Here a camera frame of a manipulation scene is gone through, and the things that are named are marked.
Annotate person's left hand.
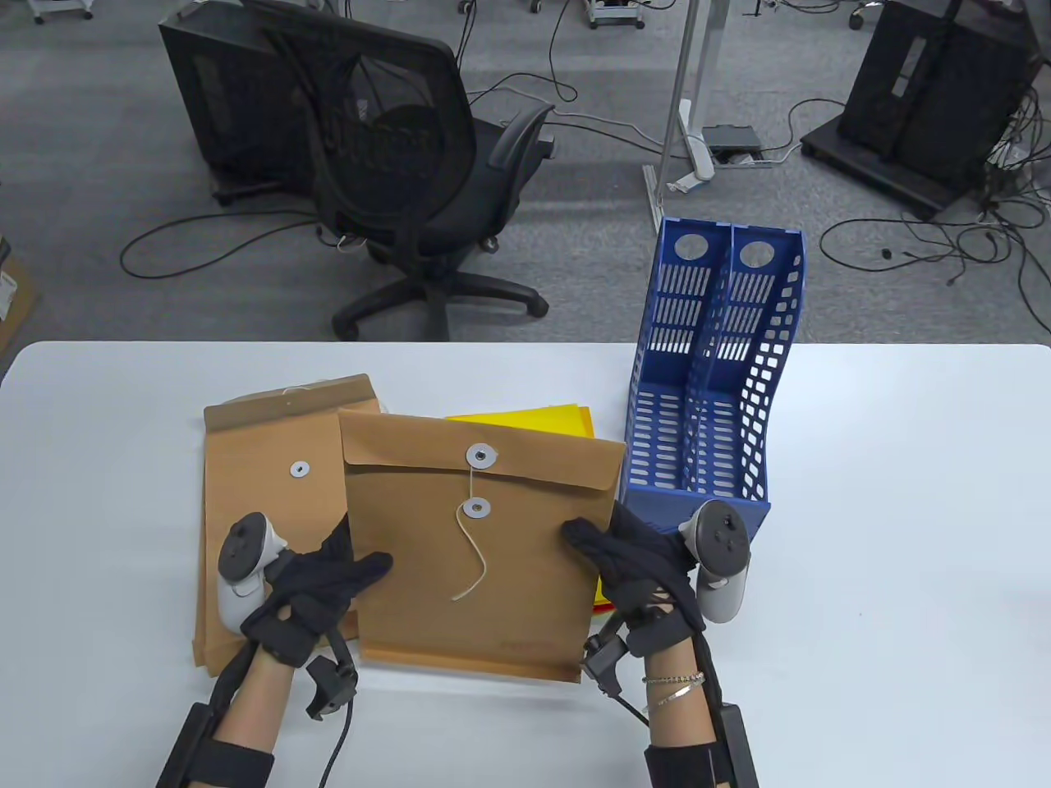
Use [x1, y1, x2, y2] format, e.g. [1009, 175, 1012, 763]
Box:
[240, 513, 393, 667]

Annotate person's right hand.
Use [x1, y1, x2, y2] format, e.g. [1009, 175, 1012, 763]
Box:
[561, 501, 707, 657]

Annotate brown document pouch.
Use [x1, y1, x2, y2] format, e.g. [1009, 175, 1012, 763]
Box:
[203, 374, 387, 649]
[193, 386, 387, 676]
[338, 409, 629, 684]

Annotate stack of yellow cardstock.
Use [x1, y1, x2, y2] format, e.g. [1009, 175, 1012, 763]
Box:
[446, 402, 615, 612]

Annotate person's right forearm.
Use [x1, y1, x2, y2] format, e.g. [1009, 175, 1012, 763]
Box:
[640, 644, 717, 752]

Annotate person's left forearm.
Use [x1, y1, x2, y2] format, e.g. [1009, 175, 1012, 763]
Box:
[218, 648, 298, 760]

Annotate blue plastic file holder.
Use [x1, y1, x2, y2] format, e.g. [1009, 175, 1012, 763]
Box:
[614, 216, 807, 565]

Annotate black sensor box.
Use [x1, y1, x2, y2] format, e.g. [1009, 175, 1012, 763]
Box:
[718, 704, 761, 788]

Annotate cardboard box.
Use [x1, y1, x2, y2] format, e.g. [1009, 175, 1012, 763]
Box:
[0, 238, 40, 354]

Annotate black mesh office chair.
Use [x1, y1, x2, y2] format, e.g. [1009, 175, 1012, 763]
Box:
[246, 0, 558, 341]

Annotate black floor box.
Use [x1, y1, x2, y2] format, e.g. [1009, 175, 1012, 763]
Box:
[704, 123, 766, 158]

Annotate black wheeled platform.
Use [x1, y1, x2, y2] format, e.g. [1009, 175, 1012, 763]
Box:
[801, 115, 986, 221]

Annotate black computer tower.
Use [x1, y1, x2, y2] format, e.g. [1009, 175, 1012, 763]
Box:
[158, 0, 317, 206]

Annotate white metal desk leg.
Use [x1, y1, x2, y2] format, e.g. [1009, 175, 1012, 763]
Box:
[642, 0, 725, 227]

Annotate black equipment cabinet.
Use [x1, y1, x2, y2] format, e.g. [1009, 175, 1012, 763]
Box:
[838, 0, 1040, 191]

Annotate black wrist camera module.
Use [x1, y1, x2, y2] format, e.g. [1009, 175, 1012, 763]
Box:
[305, 653, 360, 722]
[583, 632, 630, 697]

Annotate silver bracelet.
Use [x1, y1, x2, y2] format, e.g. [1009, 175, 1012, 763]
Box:
[642, 671, 705, 708]

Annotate black floor cable loop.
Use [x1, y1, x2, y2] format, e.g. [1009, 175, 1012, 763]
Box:
[119, 209, 329, 280]

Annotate tangle of black cables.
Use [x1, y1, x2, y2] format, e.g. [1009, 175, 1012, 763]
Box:
[819, 82, 1051, 337]

